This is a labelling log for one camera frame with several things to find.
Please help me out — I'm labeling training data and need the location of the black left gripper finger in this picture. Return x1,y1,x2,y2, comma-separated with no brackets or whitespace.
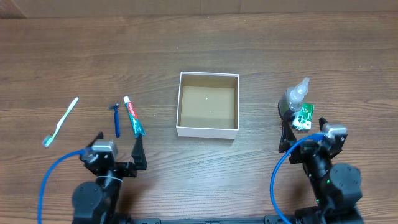
131,136,147,170
87,132,104,147

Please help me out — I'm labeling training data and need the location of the green Dettol soap pack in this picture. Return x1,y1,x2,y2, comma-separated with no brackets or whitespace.
291,103,315,131

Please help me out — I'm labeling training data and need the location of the clear foam pump bottle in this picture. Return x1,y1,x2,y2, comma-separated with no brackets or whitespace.
278,77,310,122

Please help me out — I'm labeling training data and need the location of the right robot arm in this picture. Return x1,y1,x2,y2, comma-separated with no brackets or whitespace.
270,118,364,223

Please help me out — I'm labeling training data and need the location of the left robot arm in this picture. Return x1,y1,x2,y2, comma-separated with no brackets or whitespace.
72,133,147,224

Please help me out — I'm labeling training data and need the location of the Colgate toothpaste tube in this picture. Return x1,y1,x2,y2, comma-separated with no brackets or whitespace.
123,96,146,139

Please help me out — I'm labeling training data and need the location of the blue disposable razor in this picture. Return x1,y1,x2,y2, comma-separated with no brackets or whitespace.
108,103,121,138

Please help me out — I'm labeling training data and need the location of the white green toothbrush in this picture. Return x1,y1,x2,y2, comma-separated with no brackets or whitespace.
42,97,79,147

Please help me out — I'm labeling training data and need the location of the pink cardboard box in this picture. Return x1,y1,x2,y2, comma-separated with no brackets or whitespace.
176,72,239,139

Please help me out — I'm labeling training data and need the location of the left blue cable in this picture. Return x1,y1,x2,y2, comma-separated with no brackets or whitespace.
37,148,94,224

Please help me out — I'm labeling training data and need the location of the blue cable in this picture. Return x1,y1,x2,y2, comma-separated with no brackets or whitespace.
269,133,326,224
37,148,94,224

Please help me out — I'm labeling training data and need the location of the right blue cable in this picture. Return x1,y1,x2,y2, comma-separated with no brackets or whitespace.
269,133,326,224

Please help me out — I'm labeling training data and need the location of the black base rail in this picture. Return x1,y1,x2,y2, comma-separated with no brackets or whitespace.
114,215,284,224

